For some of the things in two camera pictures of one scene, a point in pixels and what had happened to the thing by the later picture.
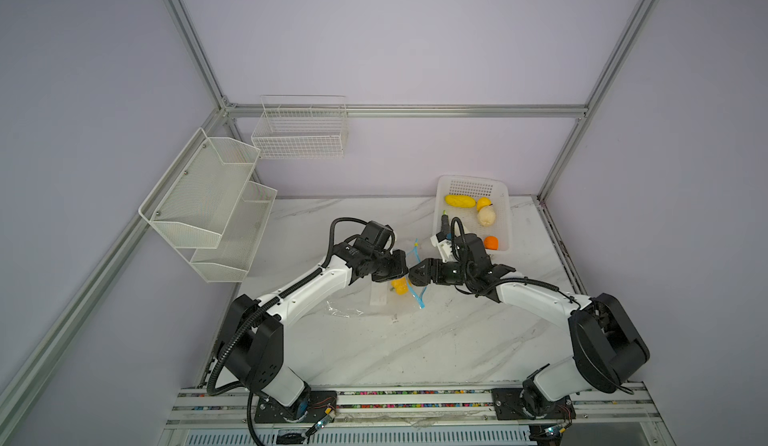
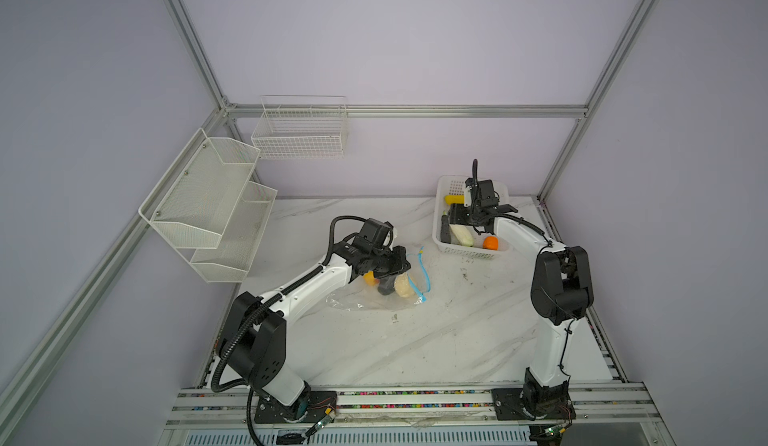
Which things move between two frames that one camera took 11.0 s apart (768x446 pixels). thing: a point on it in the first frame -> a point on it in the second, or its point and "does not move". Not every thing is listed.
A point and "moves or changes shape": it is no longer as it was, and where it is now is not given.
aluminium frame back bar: x=406 y=111 does not move
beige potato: x=486 y=216 moves or changes shape
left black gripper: x=400 y=268 does not move
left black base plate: x=319 y=401 does not move
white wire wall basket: x=301 y=127 does not move
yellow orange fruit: x=400 y=285 moves or changes shape
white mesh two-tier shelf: x=209 y=205 does not move
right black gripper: x=427 y=271 -> x=456 y=214
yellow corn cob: x=461 y=201 does not move
